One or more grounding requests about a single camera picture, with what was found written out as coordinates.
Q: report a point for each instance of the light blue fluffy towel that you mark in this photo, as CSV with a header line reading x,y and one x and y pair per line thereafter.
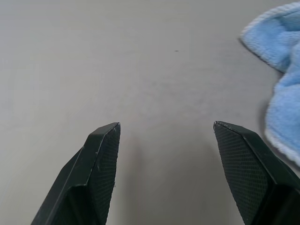
x,y
283,77

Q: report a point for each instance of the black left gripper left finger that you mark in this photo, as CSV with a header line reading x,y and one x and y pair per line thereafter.
x,y
89,178

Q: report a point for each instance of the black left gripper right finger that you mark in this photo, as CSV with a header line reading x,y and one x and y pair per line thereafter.
x,y
253,182

